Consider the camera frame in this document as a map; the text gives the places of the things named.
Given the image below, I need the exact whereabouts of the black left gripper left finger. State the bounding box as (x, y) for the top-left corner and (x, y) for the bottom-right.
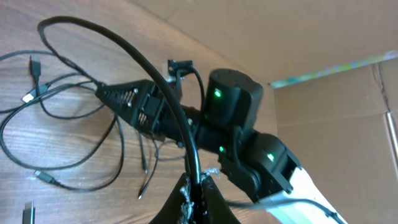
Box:
(149, 173), (195, 224)

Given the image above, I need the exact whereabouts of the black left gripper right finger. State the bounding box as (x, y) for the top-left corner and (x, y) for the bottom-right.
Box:
(201, 175), (240, 224)

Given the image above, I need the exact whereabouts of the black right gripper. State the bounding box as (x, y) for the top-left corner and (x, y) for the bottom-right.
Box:
(95, 80), (183, 142)

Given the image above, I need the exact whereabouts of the black usb cable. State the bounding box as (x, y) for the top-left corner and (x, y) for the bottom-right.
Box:
(0, 51), (106, 121)
(21, 200), (35, 224)
(0, 15), (203, 200)

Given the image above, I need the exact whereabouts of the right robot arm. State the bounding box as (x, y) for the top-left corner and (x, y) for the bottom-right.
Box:
(95, 66), (344, 223)

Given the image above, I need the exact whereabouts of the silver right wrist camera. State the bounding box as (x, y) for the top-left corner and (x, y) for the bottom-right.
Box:
(167, 60), (193, 101)

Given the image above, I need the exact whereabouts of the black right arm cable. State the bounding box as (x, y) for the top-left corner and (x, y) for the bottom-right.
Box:
(189, 67), (348, 224)

